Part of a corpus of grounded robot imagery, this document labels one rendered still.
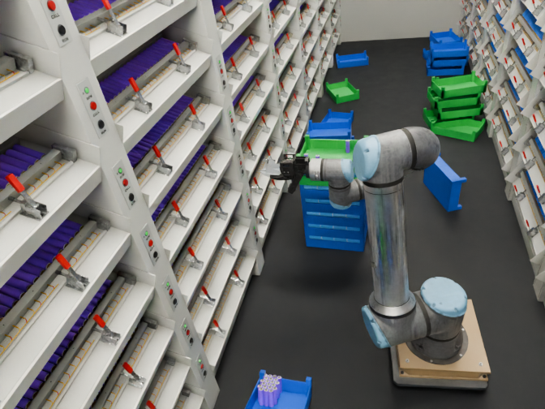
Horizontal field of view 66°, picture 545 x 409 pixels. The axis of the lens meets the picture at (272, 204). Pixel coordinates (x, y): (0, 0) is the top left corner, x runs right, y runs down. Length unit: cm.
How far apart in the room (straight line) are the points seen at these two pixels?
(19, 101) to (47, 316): 42
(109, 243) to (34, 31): 47
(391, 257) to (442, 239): 102
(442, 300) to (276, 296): 83
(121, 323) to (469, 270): 158
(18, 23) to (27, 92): 13
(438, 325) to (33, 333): 117
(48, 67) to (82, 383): 67
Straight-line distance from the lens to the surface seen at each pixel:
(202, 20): 153
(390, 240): 129
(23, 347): 95
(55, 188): 95
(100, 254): 106
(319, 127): 313
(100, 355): 113
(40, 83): 91
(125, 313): 118
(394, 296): 141
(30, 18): 91
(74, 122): 97
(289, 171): 170
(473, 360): 174
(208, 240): 159
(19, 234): 87
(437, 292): 153
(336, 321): 193
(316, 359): 183
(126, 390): 128
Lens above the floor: 155
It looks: 37 degrees down
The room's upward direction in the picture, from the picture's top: 9 degrees counter-clockwise
